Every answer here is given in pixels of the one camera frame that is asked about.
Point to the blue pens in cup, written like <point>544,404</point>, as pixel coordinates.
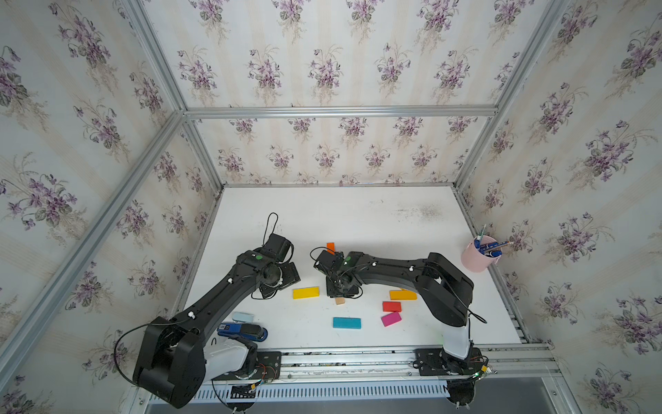
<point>489,248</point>

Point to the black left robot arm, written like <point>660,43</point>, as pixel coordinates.
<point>173,363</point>

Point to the pink pen cup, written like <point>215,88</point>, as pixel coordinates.
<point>474,262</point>

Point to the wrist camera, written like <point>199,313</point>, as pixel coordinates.
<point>278,248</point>
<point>329,263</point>

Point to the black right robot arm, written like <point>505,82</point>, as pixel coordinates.
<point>447,291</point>

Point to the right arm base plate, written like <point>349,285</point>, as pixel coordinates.
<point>438,362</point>

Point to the red wooden block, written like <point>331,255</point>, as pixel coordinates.
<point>392,307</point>

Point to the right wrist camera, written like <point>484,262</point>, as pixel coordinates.
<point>329,263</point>

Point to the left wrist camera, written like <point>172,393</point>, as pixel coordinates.
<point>278,248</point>

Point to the light blue eraser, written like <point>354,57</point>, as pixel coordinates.
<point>242,318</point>

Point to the blue stapler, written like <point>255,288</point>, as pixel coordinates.
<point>250,332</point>

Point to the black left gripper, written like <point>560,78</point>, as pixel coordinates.
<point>291,277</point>

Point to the amber yellow wooden block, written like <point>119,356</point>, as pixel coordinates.
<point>402,295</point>

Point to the aluminium mounting rail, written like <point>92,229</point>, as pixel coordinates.
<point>378,372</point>

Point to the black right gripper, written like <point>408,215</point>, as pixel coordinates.
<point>331,294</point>

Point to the long teal wooden block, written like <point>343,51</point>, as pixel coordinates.
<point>347,323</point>

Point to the magenta wooden block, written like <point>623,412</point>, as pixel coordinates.
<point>391,318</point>

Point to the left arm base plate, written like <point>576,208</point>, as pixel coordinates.
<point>267,367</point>

